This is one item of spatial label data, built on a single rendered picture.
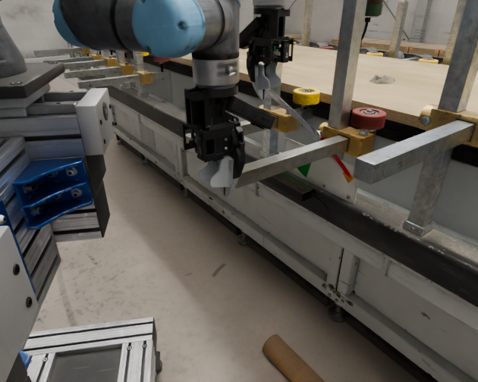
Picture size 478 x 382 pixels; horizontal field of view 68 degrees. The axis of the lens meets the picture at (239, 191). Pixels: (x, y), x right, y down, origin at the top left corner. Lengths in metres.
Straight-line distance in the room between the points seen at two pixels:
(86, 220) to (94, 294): 1.02
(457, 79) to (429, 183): 0.20
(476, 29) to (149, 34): 0.52
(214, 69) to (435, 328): 1.05
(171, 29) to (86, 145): 0.31
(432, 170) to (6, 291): 0.72
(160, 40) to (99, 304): 1.38
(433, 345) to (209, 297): 0.86
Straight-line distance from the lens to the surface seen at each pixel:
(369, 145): 0.90
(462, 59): 0.75
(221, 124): 0.61
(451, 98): 0.76
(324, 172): 0.96
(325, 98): 1.14
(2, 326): 0.33
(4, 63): 0.71
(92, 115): 0.66
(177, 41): 0.45
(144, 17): 0.47
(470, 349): 1.31
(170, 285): 1.71
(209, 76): 0.57
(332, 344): 1.51
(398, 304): 1.35
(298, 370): 1.32
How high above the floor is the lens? 1.15
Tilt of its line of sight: 29 degrees down
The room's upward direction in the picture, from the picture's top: straight up
